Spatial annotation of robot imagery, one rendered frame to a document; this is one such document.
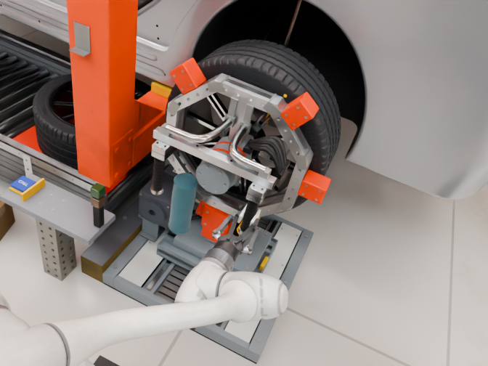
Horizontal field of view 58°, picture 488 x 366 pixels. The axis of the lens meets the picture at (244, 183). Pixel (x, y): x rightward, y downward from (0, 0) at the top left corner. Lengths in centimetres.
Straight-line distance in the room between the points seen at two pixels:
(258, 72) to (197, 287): 73
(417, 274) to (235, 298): 183
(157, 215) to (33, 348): 134
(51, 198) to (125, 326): 111
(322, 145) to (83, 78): 86
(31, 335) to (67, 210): 114
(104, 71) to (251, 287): 90
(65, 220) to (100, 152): 30
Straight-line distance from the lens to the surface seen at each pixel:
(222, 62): 153
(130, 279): 213
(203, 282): 114
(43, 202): 195
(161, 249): 215
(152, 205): 204
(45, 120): 229
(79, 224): 185
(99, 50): 156
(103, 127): 171
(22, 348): 79
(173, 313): 96
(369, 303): 245
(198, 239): 211
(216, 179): 147
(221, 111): 165
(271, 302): 106
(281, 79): 147
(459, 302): 276
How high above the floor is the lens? 182
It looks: 41 degrees down
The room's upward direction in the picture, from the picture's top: 15 degrees clockwise
